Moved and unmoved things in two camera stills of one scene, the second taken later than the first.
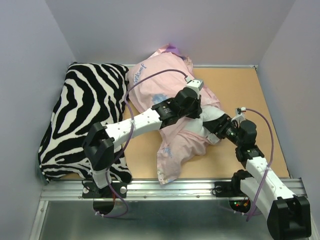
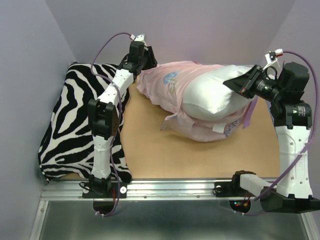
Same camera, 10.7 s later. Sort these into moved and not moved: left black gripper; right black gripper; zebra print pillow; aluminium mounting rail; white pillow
Moved: right black gripper; white pillow; left black gripper
Not moved: aluminium mounting rail; zebra print pillow
